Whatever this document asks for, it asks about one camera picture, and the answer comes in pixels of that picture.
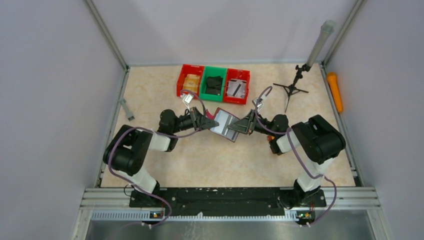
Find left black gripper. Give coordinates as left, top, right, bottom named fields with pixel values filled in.
left=171, top=106, right=219, bottom=134

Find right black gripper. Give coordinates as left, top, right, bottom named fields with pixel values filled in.
left=228, top=109, right=277, bottom=137

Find red card holder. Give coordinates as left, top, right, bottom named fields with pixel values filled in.
left=205, top=107, right=242, bottom=143

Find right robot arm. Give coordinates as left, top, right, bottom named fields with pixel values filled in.
left=228, top=110, right=346, bottom=209

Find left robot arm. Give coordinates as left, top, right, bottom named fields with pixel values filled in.
left=102, top=107, right=219, bottom=207

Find silver credit card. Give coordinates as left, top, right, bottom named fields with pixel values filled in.
left=211, top=110, right=240, bottom=139

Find white cards in bin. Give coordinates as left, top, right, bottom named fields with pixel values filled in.
left=226, top=78, right=247, bottom=99

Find black item in bin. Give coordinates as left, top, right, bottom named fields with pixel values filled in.
left=205, top=76, right=223, bottom=96

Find wooden piece in bin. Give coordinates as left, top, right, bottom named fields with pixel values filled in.
left=182, top=74, right=201, bottom=93

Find left red bin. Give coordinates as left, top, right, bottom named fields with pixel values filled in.
left=176, top=64, right=205, bottom=97

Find red bin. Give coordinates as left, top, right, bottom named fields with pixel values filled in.
left=176, top=64, right=205, bottom=97
left=222, top=68, right=251, bottom=105

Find right red bin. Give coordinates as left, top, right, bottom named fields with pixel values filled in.
left=222, top=68, right=251, bottom=105

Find green bin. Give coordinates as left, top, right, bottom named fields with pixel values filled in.
left=199, top=66, right=228, bottom=102

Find black tripod stand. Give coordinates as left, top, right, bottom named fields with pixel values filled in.
left=273, top=63, right=312, bottom=113

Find grey small tool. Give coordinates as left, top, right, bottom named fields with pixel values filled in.
left=118, top=98, right=135, bottom=121

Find orange cylinder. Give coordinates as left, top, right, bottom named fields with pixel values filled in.
left=326, top=72, right=343, bottom=113

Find grey tube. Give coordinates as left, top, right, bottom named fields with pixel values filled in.
left=305, top=19, right=336, bottom=68

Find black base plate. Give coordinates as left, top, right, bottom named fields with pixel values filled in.
left=129, top=187, right=327, bottom=217

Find grey cable duct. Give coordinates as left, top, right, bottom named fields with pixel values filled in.
left=91, top=210, right=312, bottom=222

